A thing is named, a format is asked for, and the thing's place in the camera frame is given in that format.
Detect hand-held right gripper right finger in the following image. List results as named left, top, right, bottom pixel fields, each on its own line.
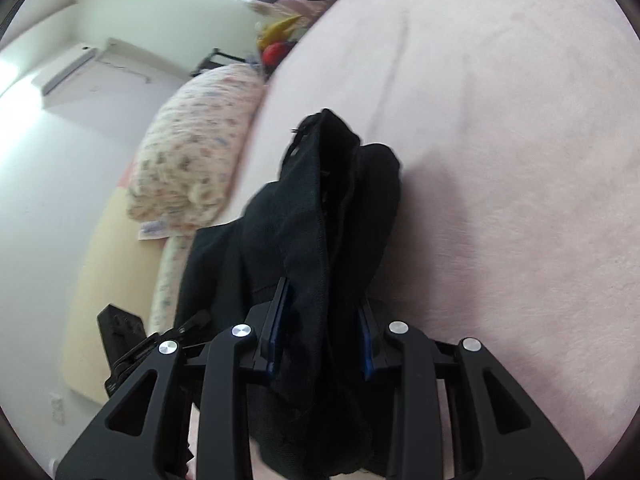
left=357, top=300, right=586, bottom=480

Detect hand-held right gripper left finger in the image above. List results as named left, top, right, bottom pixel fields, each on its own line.
left=55, top=277, right=292, bottom=480

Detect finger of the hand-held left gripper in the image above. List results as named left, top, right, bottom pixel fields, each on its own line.
left=142, top=309, right=211, bottom=356

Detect black pants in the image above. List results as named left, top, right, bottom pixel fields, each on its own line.
left=175, top=108, right=404, bottom=480

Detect beige headboard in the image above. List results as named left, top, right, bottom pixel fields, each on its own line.
left=60, top=179, right=173, bottom=407

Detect floral mattress cover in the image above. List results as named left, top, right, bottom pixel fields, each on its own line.
left=151, top=234, right=202, bottom=335

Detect lilac patterned cloth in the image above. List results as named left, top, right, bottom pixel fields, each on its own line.
left=137, top=219, right=170, bottom=242

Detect floral patterned pillow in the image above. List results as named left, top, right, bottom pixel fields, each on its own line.
left=125, top=64, right=269, bottom=239

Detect pink bed sheet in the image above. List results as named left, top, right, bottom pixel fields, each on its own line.
left=187, top=0, right=640, bottom=480

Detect air conditioner pipe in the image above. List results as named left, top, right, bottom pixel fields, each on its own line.
left=95, top=47, right=152, bottom=84

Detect white air conditioner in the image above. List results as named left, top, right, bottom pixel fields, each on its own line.
left=41, top=37, right=109, bottom=97

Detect black metal rack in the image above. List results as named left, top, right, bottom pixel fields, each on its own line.
left=192, top=48, right=249, bottom=74

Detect red plush toy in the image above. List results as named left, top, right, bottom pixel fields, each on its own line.
left=262, top=42, right=289, bottom=66

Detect yellow plush toy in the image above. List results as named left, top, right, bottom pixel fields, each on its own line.
left=257, top=14, right=304, bottom=47

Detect pink striped cloth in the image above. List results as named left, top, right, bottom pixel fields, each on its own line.
left=250, top=0, right=323, bottom=26

